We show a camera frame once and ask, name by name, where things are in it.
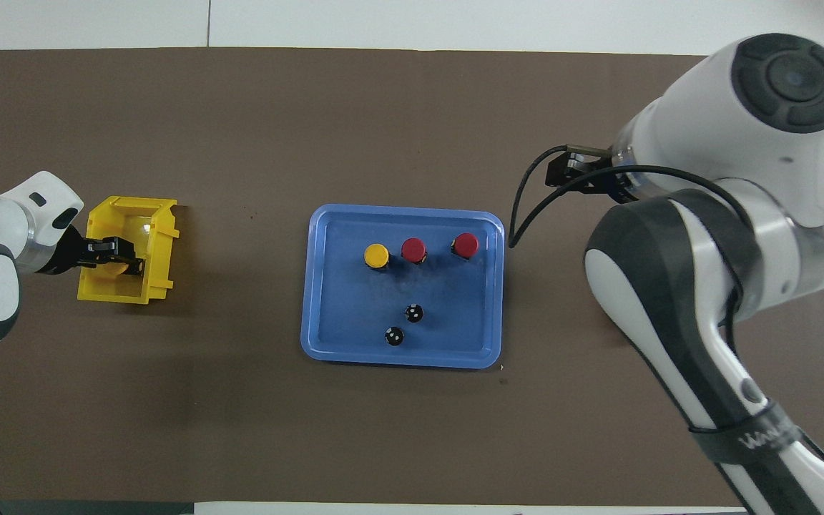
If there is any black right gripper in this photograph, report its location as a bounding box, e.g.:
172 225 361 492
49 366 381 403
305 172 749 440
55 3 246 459
545 145 633 206

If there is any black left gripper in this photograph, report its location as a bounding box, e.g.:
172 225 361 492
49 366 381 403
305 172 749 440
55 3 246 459
39 225 147 278

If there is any blue plastic tray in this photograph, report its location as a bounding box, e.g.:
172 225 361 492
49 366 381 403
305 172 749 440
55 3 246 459
300 204 506 370

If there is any yellow plastic bin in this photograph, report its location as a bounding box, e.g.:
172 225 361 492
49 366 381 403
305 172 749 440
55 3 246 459
77 197 181 306

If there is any brown table mat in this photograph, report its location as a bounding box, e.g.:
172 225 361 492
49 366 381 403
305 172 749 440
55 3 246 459
0 46 824 507

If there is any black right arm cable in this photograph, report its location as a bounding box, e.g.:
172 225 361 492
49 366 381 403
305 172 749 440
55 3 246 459
507 145 749 344

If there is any black right arm strap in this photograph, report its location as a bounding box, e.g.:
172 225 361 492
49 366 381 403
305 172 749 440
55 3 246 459
690 399 806 469

